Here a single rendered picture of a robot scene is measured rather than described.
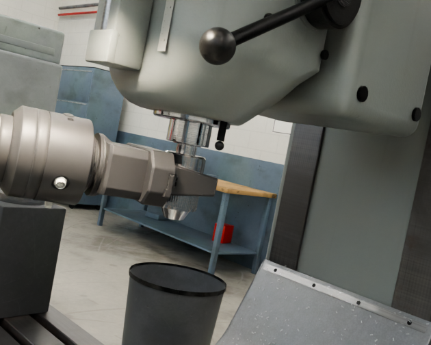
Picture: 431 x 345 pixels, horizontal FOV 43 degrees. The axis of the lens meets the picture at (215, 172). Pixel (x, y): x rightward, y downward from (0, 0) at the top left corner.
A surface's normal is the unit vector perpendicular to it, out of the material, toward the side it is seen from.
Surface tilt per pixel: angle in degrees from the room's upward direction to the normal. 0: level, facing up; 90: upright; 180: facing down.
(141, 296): 94
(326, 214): 90
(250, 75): 118
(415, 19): 90
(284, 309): 64
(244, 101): 125
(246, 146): 90
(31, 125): 49
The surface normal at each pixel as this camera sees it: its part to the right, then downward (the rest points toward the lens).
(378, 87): 0.68, 0.17
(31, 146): 0.46, -0.05
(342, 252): -0.71, -0.10
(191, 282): -0.23, -0.06
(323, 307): -0.55, -0.53
